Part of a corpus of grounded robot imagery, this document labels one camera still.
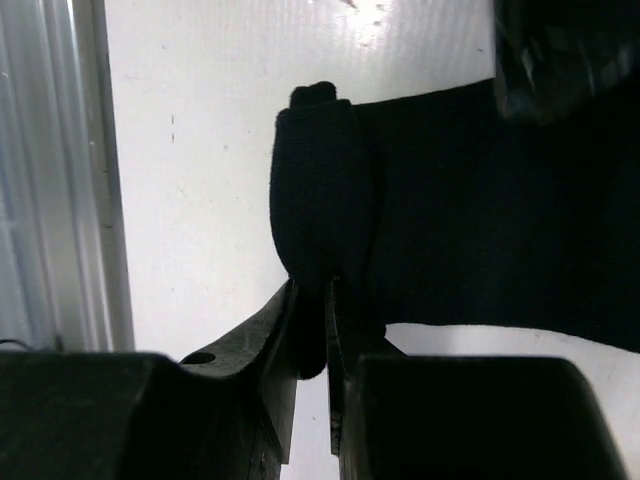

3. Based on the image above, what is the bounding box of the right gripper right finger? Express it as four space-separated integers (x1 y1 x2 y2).
324 278 400 455

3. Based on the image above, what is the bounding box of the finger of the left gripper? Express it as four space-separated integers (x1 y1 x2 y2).
492 1 639 124

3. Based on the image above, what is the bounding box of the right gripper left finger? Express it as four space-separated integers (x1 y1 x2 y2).
181 280 299 464

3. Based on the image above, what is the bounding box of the black sock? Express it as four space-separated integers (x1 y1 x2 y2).
270 78 639 379

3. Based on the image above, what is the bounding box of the aluminium frame rail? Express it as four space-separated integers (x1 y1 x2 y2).
1 0 134 351

